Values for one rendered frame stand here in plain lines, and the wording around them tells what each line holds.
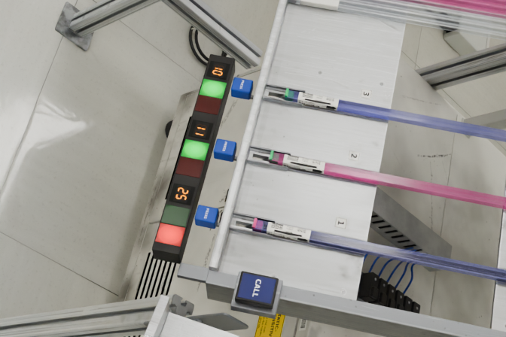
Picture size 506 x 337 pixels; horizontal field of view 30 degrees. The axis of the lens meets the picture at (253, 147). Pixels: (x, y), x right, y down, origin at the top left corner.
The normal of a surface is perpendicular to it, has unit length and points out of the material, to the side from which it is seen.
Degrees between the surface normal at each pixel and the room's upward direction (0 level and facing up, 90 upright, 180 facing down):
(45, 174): 0
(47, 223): 0
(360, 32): 47
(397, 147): 0
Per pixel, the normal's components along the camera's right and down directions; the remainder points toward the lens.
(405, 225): 0.72, -0.20
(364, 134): 0.00, -0.50
